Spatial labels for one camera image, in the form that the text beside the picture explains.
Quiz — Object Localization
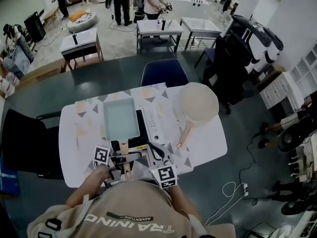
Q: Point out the metal frame sink table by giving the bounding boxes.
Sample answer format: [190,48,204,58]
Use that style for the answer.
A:
[136,18,185,55]

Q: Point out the white black machine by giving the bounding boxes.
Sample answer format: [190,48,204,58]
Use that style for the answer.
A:
[257,25,284,64]
[232,15,269,70]

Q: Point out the white filled bags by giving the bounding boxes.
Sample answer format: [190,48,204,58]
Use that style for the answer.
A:
[0,72,21,98]

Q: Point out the black round chair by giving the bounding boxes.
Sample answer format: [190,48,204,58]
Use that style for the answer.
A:
[277,122,311,154]

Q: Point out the triangle patterned tablecloth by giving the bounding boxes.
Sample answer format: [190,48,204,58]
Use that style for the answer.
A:
[74,82,194,181]

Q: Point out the person's beige shirt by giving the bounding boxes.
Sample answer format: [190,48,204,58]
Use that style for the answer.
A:
[26,179,236,238]

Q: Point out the white desk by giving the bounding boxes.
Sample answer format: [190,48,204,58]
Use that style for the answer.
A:
[294,211,317,238]

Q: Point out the white cable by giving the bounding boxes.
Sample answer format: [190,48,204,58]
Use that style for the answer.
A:
[204,181,245,227]

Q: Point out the person's right shoulder strap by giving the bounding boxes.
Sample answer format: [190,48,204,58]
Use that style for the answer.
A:
[180,207,216,238]

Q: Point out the black cable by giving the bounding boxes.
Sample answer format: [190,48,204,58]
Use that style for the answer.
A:
[239,130,264,201]

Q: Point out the orange pillow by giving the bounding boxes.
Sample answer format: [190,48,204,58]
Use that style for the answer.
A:
[69,10,88,23]

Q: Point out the wooden sink cabinet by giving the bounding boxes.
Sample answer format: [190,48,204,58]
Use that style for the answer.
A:
[58,27,105,72]

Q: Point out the person's left forearm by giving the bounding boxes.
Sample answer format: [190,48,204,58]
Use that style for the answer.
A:
[64,164,111,208]

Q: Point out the low wooden table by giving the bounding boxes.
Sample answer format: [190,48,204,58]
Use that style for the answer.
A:
[43,7,60,26]

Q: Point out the round beige pan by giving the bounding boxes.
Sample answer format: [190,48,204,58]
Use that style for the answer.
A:
[176,82,220,149]

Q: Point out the rectangular pan with wooden handle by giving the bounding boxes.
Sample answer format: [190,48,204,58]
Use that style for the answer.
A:
[103,97,141,181]

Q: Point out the person's shoulder strap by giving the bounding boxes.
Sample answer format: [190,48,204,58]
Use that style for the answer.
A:
[37,193,92,238]
[180,207,216,238]

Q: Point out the blue wrapped bundle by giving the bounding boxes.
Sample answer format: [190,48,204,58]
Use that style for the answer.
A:
[0,156,21,196]

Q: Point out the white round cushion bed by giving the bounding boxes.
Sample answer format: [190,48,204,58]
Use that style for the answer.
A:
[66,10,98,33]

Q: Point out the dark blue chair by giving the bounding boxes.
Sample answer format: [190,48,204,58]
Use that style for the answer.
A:
[194,47,216,69]
[140,58,190,88]

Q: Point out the translucent plastic bin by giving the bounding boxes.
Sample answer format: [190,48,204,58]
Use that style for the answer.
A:
[2,46,32,78]

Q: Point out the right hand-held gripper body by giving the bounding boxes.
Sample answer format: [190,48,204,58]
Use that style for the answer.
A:
[148,159,178,189]

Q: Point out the black frame chair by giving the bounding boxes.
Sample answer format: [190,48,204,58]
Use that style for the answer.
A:
[247,222,298,238]

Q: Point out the black cabinet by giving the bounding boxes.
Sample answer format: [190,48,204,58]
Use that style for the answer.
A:
[24,11,47,44]

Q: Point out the metal frame white table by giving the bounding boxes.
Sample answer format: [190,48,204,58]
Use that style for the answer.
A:
[180,16,222,52]

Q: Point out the white portable induction cooktop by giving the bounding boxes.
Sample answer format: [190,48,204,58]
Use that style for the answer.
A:
[110,105,167,156]

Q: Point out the black high-back office chair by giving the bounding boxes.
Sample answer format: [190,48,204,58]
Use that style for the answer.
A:
[202,32,251,115]

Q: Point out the white bathtub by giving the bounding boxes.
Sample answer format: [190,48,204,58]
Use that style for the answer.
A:
[168,0,211,25]

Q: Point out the black mesh chair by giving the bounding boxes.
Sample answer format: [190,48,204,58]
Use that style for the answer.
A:
[1,108,65,180]

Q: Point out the white drawer cabinet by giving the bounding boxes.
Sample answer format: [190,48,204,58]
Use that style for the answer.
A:
[259,47,317,110]

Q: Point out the person's right forearm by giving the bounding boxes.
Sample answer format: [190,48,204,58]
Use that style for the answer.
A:
[168,186,203,223]

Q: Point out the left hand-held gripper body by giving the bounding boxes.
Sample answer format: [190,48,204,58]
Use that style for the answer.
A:
[93,145,124,183]

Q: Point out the person's left shoulder strap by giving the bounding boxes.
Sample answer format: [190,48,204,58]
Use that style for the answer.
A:
[37,193,92,238]

